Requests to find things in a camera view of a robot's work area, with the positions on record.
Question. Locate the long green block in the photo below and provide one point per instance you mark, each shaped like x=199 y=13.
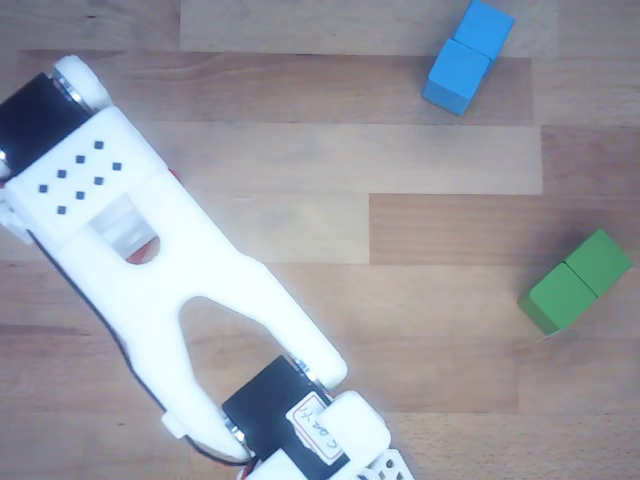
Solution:
x=570 y=290

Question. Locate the long blue block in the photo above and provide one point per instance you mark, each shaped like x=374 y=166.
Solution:
x=465 y=65

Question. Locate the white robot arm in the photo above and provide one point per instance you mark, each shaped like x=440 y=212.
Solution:
x=150 y=280

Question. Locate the white handwritten servo label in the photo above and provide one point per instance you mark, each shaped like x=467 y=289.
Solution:
x=315 y=425

